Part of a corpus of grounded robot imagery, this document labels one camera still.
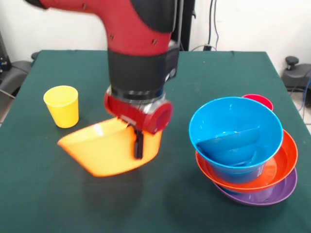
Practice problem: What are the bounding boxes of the black chair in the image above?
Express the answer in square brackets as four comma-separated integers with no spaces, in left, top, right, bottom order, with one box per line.
[0,60,32,98]

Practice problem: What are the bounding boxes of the straight-walled teal blue bowl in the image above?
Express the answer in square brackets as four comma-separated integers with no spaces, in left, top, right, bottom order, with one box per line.
[211,165,265,184]

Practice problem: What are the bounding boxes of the large orange bowl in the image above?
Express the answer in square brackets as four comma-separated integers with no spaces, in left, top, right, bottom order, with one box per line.
[57,117,163,178]

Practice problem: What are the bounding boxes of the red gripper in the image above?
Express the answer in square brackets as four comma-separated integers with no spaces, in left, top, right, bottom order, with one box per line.
[104,87,174,160]

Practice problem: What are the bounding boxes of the blue cable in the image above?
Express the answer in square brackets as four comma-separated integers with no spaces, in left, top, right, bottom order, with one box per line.
[300,79,311,114]

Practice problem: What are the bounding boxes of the shallow purple bowl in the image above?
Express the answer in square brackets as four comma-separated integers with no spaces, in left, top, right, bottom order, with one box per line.
[213,167,298,206]

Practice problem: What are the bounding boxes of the small dark blue bowl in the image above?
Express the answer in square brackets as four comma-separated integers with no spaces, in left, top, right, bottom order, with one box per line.
[195,125,262,167]

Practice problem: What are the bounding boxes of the pink-red cup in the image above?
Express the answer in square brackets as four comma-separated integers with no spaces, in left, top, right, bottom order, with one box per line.
[242,94,274,112]

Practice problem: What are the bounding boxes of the yellow cup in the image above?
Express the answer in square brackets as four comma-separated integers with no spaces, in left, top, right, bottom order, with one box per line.
[43,85,80,129]

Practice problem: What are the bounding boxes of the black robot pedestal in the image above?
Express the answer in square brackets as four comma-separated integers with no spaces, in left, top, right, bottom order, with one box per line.
[173,0,196,51]

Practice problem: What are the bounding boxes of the black hanging cable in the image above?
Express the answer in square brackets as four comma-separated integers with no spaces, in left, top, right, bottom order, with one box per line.
[208,0,221,49]

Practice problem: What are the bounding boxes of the large blue bowl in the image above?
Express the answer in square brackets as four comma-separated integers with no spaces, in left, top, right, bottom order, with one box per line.
[189,96,284,174]

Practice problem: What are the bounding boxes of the dark green tablecloth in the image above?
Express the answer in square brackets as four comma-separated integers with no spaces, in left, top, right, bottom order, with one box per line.
[0,50,311,233]

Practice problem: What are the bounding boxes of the black base with knob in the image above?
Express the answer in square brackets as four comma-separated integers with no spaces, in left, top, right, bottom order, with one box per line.
[281,56,311,92]

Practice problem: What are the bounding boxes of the shallow red-orange bowl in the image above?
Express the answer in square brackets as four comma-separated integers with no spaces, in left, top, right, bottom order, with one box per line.
[195,129,299,194]

